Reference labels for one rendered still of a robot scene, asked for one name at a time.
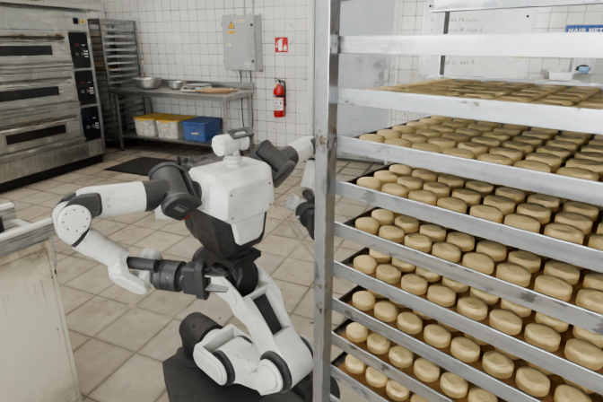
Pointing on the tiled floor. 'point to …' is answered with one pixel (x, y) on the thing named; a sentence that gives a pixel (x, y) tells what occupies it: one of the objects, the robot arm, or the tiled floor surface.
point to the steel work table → (187, 99)
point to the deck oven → (47, 87)
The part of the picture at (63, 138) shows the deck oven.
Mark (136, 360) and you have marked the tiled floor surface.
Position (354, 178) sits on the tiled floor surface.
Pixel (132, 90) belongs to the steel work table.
